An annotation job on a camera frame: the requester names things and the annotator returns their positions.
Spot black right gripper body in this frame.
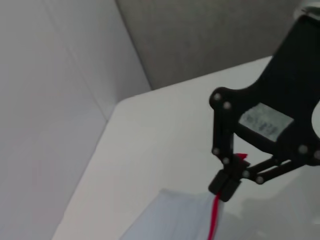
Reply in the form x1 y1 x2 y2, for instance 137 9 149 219
208 14 320 166

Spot clear document bag red zipper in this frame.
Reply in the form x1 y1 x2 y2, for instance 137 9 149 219
119 152 249 240

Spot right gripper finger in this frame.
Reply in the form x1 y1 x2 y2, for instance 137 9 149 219
219 154 320 203
208 109 236 195

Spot white paper sheets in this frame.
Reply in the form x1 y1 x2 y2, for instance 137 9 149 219
122 189 216 240

